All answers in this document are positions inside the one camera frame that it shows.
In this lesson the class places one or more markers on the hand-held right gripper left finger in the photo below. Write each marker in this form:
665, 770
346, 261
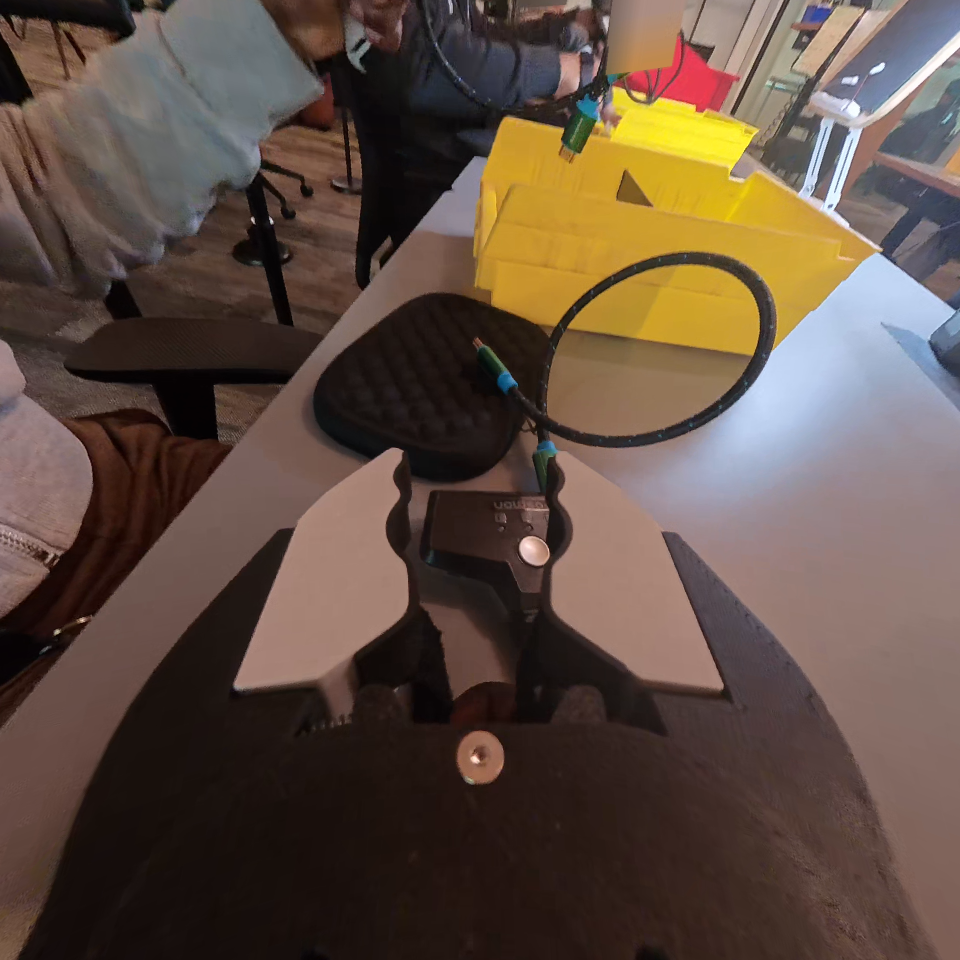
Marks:
330, 592

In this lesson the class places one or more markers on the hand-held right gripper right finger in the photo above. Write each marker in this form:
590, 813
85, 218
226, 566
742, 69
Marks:
630, 600

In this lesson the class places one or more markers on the black HDMI switch box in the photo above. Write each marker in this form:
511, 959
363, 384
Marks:
465, 532

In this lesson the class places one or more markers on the person's left forearm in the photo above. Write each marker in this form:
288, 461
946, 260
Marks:
150, 135

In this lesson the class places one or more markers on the person's left hand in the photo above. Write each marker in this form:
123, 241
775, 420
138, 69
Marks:
379, 22

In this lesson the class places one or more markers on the black quilted pouch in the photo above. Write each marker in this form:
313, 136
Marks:
405, 390

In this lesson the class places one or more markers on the person's brown trouser leg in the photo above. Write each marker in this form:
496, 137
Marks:
127, 487

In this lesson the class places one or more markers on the black office chair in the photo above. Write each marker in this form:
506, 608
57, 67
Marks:
187, 352

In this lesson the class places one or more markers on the person's grey zip hoodie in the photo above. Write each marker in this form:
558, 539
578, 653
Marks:
37, 480

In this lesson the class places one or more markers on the red plastic bin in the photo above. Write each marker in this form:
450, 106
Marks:
705, 82

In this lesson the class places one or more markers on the grey block weight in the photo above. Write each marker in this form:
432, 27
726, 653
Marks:
946, 337

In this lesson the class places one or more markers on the wooden table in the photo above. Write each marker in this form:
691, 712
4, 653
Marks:
922, 169

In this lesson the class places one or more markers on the tilted black board on stand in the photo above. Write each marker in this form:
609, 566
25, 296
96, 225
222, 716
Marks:
900, 45

